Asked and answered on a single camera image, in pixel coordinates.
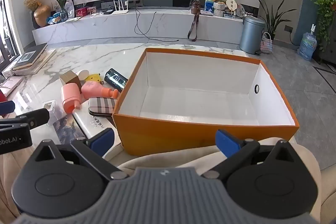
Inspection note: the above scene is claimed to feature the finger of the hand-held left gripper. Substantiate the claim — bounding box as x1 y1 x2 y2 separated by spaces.
0 101 16 117
0 109 50 130

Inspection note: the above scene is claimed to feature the dried flower bunch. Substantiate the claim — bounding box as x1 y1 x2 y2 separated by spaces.
24 0 42 12

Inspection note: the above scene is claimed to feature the beige book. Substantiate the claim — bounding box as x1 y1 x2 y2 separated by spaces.
12 48 56 75

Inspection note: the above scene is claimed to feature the white router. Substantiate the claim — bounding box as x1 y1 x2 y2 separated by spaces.
111 0 129 15

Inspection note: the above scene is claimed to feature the brown camera bag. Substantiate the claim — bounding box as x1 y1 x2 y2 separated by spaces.
187 0 201 42

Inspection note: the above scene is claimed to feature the dark grey cabinet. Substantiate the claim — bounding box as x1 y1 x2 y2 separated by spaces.
319 27 336 64

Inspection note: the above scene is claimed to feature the picture card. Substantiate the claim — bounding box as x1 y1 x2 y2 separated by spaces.
52 116 87 146

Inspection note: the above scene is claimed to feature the white woven basket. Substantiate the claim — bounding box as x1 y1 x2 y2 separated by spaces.
213 1 226 17

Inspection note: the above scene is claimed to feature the pink flat box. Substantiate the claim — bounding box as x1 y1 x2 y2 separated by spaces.
0 76 24 97

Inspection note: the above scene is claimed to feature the grey pedal trash can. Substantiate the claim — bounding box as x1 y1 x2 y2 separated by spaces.
239 16 266 55

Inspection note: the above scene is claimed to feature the plaid zip case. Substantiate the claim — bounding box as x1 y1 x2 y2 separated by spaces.
88 97 118 118

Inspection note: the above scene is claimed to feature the woven handbag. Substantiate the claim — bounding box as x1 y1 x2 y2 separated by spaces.
261 32 274 55

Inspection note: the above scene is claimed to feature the brown cardboard box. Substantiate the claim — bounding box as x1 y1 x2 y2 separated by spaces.
59 70 82 90

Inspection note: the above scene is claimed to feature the green plant in glass vase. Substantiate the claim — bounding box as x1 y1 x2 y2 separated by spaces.
48 0 74 21

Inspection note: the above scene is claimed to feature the beige cushion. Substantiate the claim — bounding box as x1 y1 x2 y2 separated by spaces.
0 136 336 224

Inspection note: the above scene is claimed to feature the dark green bottle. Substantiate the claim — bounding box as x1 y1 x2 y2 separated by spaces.
104 68 129 91

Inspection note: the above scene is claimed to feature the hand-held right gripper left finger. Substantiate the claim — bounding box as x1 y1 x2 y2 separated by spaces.
33 127 131 181

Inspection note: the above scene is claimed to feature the clear box with gold item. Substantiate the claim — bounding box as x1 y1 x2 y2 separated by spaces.
42 99 65 124

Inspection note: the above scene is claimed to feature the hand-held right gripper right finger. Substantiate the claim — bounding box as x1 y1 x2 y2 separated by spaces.
201 129 300 180

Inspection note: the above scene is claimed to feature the blue snack packet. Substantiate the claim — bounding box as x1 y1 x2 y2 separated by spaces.
46 12 64 25

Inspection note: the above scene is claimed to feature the blue water jug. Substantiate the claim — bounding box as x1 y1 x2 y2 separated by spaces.
297 24 318 61

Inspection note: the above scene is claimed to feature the gold vase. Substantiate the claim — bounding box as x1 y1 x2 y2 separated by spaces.
33 5 51 28

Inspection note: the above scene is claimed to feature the pink soft packet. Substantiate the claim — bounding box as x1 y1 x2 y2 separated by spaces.
61 83 82 114

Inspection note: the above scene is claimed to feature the orange storage box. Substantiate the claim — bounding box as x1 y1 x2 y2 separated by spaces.
112 48 300 157

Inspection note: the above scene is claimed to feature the small white box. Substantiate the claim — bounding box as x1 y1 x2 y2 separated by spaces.
1 66 22 78

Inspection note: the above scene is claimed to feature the decorative plate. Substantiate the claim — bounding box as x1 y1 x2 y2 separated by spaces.
235 3 246 17

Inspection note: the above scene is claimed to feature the dark cabinet with ivy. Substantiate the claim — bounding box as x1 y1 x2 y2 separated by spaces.
309 0 336 51

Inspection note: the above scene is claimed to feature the black cable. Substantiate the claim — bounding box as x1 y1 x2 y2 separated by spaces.
134 7 180 42

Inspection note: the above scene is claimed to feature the snake plant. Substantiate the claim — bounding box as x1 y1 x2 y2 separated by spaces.
256 0 285 42

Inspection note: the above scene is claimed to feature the marble television console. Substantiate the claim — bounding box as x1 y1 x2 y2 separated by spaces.
31 0 245 45

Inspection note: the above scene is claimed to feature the yellow toy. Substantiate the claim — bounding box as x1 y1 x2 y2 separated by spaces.
84 73 103 84

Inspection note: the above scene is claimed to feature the dark hardcover book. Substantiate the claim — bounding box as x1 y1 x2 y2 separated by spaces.
12 43 48 70

